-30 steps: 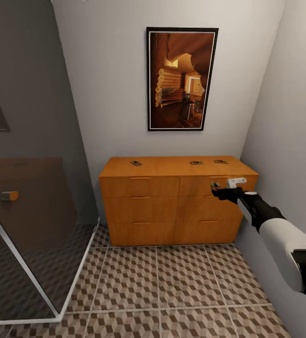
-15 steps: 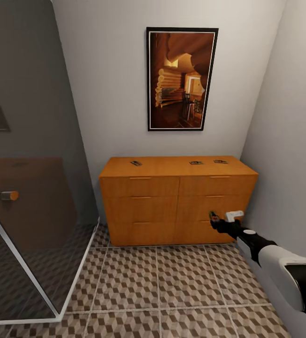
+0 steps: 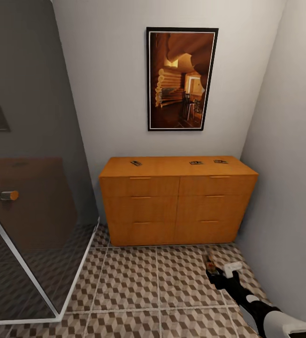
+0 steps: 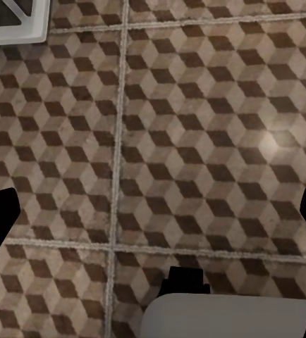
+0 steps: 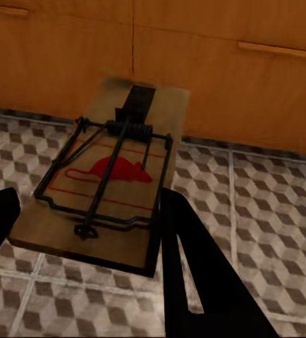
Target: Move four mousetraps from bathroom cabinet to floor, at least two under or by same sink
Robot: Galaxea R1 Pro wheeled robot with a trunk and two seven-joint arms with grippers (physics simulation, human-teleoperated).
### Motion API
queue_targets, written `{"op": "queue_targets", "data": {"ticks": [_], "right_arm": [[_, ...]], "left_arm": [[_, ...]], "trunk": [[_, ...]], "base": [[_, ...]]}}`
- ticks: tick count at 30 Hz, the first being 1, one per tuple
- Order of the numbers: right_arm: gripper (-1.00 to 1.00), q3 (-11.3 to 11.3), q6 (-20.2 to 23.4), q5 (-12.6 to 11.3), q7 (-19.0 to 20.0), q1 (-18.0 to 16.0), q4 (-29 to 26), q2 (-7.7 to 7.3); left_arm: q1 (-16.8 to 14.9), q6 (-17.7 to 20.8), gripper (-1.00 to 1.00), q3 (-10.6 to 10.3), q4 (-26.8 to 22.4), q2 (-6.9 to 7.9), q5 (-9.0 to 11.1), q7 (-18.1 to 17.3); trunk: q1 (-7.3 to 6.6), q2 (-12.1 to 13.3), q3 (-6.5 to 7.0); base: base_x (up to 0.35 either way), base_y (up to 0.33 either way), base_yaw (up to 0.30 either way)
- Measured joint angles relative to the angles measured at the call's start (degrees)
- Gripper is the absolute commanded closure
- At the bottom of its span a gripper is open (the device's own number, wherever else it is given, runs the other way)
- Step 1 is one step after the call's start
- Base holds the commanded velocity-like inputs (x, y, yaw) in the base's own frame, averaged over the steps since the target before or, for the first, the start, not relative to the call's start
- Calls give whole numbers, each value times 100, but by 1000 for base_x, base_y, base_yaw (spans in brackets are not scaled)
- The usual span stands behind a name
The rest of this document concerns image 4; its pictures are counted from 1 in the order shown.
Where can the shower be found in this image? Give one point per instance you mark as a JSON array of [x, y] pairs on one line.
[[33, 29]]

